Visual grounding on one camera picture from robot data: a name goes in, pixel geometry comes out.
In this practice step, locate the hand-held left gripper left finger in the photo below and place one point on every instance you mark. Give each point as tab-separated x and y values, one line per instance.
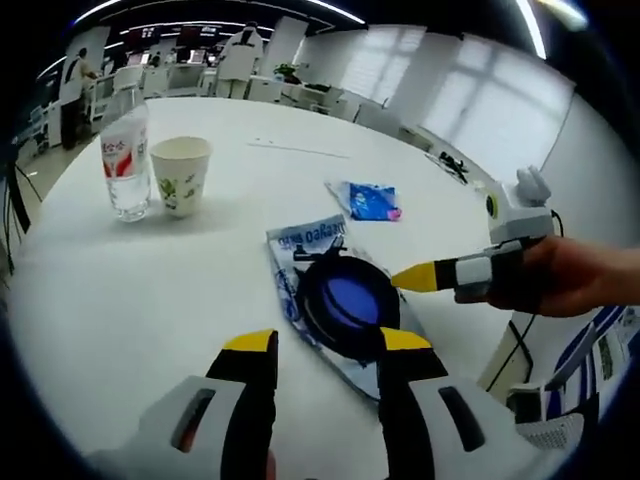
165	425

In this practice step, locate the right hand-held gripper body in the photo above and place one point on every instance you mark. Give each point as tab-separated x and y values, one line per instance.
520	215

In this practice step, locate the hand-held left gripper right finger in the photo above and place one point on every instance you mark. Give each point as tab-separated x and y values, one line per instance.
450	430

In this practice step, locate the blue tissue packet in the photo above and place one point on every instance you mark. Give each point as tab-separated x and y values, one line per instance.
372	200

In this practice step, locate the pale blue wet wipes packet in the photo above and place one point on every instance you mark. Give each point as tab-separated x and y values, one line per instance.
285	250

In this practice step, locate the white paper cup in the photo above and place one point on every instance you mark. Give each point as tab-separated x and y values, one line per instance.
181	175

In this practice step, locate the clear plastic water bottle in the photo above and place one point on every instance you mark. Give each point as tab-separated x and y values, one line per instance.
127	165

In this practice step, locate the person's right hand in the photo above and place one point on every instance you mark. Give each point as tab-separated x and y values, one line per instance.
545	277

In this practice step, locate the person's left hand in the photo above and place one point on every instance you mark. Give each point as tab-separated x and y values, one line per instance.
271	467

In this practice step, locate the small black object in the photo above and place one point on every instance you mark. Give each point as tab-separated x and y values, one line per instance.
454	166

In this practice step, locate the grey mesh chair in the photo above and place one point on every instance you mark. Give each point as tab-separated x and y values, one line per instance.
555	430

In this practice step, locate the short ceiling strip light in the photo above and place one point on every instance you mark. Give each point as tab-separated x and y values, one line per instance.
532	27

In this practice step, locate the black display stand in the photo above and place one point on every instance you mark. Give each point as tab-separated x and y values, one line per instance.
17	210

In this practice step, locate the potted green plant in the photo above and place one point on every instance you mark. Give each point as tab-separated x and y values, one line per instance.
286	71

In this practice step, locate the long ceiling strip light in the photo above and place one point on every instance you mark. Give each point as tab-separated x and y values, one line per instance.
335	10

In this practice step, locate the white office chair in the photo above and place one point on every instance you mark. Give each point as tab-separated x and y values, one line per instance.
127	82

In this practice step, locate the wall poster boards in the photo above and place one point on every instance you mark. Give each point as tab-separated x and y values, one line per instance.
605	350

